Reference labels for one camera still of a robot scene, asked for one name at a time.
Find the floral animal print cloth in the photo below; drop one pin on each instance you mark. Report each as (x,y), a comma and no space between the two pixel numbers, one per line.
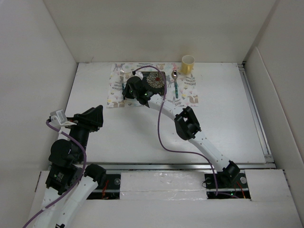
(187,90)

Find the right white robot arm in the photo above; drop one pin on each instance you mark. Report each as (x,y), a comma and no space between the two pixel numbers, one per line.
(186,125)

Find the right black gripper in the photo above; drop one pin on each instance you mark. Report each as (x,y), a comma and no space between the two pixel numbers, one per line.
(126,92)

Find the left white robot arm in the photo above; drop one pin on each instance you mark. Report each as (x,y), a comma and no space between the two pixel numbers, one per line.
(70,180)

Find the yellow mug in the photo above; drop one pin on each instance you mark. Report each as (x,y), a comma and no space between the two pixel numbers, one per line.
(187,64)

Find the black floral square plate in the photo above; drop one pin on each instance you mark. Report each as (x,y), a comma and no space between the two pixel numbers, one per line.
(153,81)

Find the spoon with teal handle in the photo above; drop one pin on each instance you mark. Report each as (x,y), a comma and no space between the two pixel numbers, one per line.
(174,76)

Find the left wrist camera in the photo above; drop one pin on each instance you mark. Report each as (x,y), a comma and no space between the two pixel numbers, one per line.
(58,119)

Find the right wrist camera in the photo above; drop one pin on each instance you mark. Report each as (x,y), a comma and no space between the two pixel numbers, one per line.
(138,74)

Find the aluminium front rail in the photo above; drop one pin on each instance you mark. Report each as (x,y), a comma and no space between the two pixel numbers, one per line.
(178,166)

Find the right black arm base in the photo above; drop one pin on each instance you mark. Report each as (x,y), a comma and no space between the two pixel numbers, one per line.
(238,189)

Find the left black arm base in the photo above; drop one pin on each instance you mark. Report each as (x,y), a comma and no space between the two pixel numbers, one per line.
(108,184)

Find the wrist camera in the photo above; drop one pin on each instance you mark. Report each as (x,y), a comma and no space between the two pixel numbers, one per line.
(58,119)
(138,74)

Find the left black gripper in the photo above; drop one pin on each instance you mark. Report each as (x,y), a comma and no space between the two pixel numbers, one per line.
(92,118)

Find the fork with teal handle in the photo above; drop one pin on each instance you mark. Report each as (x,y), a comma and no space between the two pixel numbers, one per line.
(121,75)

